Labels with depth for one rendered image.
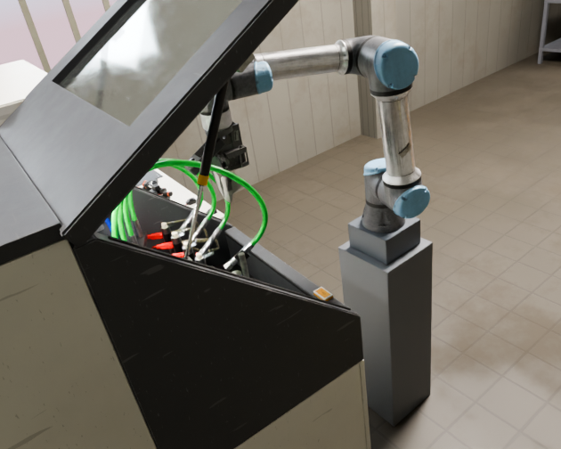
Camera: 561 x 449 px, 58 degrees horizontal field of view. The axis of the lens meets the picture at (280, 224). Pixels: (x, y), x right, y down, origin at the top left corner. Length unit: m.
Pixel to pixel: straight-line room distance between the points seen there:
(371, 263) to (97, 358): 1.07
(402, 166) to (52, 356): 1.05
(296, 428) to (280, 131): 3.23
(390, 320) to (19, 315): 1.30
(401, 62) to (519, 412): 1.57
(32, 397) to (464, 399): 1.84
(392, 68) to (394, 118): 0.15
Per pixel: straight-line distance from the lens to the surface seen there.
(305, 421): 1.43
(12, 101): 1.52
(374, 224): 1.74
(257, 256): 1.62
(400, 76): 1.40
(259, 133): 4.21
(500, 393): 2.46
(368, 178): 1.69
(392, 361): 2.01
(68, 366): 0.97
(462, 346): 2.63
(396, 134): 1.48
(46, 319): 0.91
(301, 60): 1.44
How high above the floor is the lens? 1.84
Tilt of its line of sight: 30 degrees down
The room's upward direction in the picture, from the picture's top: 9 degrees counter-clockwise
